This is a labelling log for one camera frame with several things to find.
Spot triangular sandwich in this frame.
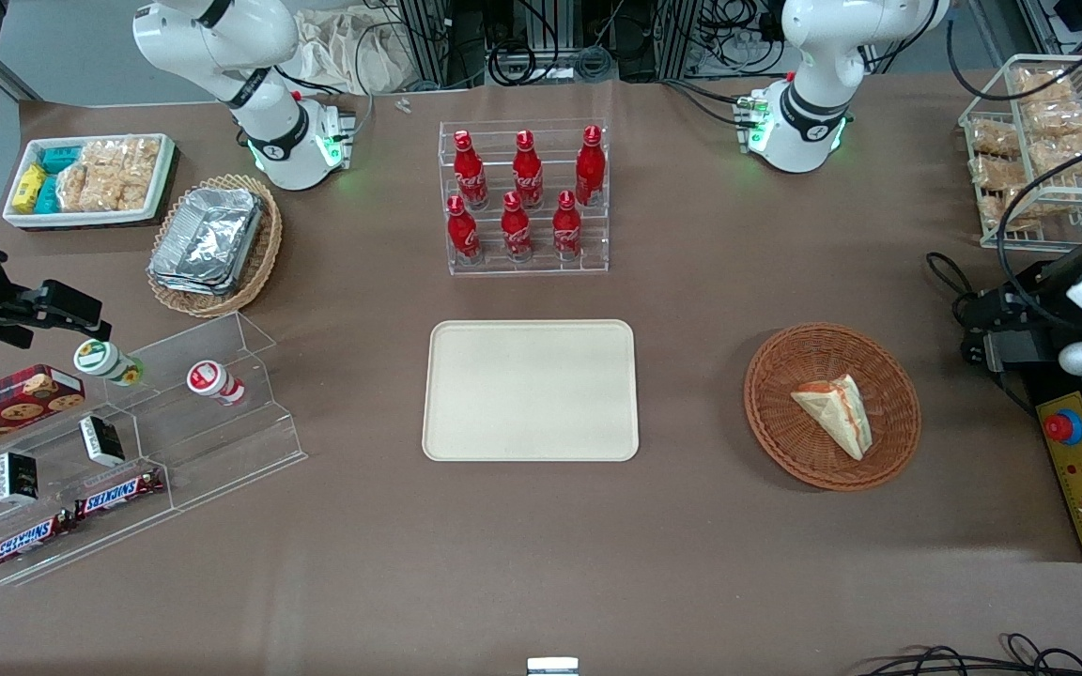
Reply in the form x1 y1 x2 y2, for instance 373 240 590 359
790 374 873 462

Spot white rectangular snack tray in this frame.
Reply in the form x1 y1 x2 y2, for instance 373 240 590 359
2 133 177 230

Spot oval light wicker basket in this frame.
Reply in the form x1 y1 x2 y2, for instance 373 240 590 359
146 173 285 319

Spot round brown wicker basket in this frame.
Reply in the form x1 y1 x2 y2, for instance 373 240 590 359
743 322 922 492

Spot beige plastic tray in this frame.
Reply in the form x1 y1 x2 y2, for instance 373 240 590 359
423 319 640 463

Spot black machine housing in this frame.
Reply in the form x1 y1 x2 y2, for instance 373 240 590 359
978 246 1082 405

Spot green lid yogurt bottle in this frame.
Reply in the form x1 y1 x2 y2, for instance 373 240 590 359
72 338 146 388

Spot clear fried snack packet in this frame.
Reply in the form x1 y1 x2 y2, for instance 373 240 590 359
1028 131 1082 177
1023 98 1082 138
967 119 1023 157
969 154 1027 190
1013 67 1074 103
977 185 1037 228

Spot red tartan cookie box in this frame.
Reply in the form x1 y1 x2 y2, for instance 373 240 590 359
0 364 87 462

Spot clear rice cracker packet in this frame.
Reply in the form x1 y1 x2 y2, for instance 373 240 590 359
88 169 153 213
123 137 162 181
81 138 129 172
56 163 93 213

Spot yellow snack packet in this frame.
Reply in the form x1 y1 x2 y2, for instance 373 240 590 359
12 163 48 207

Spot small black white box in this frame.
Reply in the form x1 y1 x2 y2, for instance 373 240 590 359
0 451 41 506
79 415 127 469

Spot stacked aluminium foil containers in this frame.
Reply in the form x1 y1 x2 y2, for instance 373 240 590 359
147 187 266 298

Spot red lid yogurt bottle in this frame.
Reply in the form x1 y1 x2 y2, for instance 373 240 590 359
186 360 247 407

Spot snickers chocolate bar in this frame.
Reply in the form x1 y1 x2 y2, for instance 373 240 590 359
0 511 73 572
73 467 167 521

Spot clear acrylic stepped stand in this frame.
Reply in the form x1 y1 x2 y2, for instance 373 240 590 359
0 311 308 589

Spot beige cloth bag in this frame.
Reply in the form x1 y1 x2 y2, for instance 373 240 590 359
291 7 416 96

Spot red cola bottle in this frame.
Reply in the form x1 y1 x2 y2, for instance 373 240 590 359
453 130 490 211
575 125 607 208
512 130 545 210
552 190 584 262
501 191 534 263
446 193 483 265

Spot clear acrylic bottle rack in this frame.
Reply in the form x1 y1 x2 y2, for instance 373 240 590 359
438 118 611 277

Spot black looped power cable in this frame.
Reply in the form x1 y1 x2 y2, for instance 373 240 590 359
925 251 985 367

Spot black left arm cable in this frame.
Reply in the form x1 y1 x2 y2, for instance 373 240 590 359
996 136 1082 313

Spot black floor cables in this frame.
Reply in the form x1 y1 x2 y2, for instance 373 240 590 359
856 633 1082 676

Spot black coiled cable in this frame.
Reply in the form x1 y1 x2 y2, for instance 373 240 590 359
488 41 538 86

